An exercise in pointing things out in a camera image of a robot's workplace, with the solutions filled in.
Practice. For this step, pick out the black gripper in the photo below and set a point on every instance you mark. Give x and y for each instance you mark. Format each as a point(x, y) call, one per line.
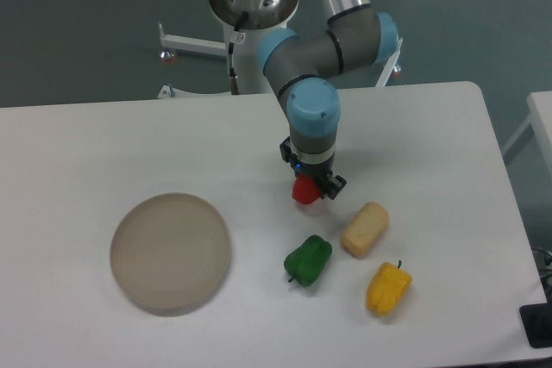
point(320, 173)

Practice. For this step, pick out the red bell pepper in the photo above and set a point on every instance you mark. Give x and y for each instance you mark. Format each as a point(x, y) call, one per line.
point(305, 190)

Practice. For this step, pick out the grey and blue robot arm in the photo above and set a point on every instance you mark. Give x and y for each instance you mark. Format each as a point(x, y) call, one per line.
point(312, 109)

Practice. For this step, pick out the green bell pepper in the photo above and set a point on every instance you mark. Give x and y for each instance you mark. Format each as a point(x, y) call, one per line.
point(306, 263)

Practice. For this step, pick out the yellow bell pepper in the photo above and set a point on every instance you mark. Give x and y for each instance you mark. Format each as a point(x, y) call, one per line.
point(387, 287)

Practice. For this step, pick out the beige bread loaf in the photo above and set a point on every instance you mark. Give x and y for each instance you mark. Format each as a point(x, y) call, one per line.
point(370, 222)

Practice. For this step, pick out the beige round plate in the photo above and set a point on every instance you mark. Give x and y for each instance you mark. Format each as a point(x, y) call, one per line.
point(170, 253)

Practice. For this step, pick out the white side table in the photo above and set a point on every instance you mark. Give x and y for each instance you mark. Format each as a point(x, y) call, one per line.
point(537, 124)

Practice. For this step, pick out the black box at table edge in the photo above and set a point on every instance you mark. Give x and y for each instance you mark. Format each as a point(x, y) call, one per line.
point(536, 319)

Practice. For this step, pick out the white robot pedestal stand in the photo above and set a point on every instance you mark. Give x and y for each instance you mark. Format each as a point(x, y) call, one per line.
point(262, 54)

